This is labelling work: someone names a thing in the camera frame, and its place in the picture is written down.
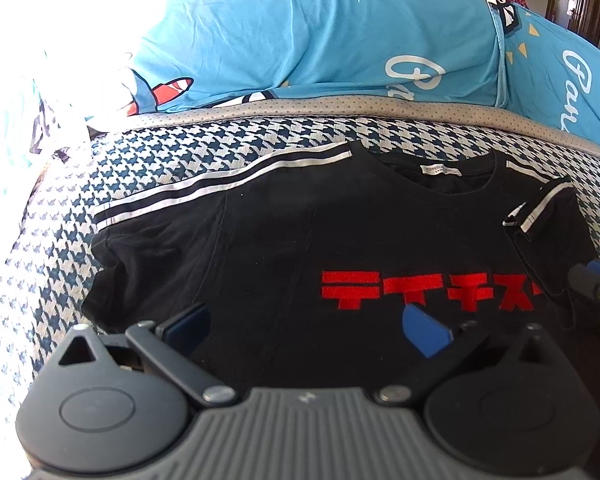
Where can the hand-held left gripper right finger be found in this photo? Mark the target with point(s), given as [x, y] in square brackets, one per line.
[427, 330]

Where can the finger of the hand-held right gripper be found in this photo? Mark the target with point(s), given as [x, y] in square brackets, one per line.
[592, 280]

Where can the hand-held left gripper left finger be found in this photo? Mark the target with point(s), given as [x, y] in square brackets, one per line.
[187, 325]

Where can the black striped t-shirt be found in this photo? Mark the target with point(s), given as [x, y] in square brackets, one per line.
[290, 240]

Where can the houndstooth bed mat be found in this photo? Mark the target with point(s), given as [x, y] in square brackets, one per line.
[180, 155]

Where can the blue pillow with red shape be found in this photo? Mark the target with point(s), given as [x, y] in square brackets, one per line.
[555, 85]

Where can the blue printed quilt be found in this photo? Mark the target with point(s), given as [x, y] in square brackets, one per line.
[5, 120]

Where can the blue pillow with star print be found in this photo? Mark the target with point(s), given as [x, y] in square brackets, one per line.
[305, 35]

